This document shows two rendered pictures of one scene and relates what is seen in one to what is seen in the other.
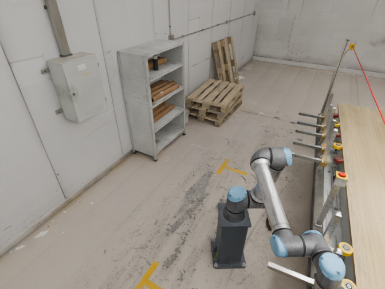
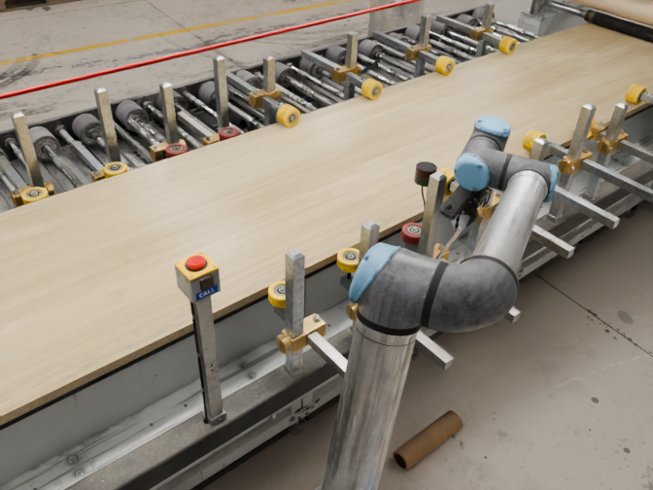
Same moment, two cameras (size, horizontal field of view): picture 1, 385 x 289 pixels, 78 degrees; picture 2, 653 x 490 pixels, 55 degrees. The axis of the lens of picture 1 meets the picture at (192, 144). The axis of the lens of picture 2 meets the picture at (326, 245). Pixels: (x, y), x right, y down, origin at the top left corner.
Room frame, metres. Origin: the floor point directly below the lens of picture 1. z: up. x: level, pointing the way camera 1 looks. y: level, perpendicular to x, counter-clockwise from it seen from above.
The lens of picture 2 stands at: (1.98, -0.32, 2.07)
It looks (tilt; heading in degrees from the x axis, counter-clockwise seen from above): 38 degrees down; 205
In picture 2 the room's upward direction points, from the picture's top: 3 degrees clockwise
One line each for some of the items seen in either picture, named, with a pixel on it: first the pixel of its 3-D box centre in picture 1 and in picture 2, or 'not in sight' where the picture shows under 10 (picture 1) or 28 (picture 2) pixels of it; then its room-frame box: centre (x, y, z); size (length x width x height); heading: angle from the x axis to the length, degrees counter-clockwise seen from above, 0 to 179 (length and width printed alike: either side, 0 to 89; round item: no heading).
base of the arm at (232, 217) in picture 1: (234, 210); not in sight; (1.37, -0.36, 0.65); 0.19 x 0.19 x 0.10
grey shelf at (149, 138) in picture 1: (157, 100); not in sight; (3.34, 0.53, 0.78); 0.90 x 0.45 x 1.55; 152
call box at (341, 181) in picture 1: (340, 179); (197, 278); (1.19, -0.98, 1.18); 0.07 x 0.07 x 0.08; 66
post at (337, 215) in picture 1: (325, 237); (294, 322); (0.95, -0.88, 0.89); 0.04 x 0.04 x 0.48; 66
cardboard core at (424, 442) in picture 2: not in sight; (428, 439); (0.51, -0.53, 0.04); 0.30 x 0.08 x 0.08; 156
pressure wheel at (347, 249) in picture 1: (342, 252); (282, 303); (0.87, -0.96, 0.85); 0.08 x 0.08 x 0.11
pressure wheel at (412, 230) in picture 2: not in sight; (412, 242); (0.42, -0.73, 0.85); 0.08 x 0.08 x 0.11
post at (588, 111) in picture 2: not in sight; (570, 165); (-0.19, -0.36, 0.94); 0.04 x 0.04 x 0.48; 66
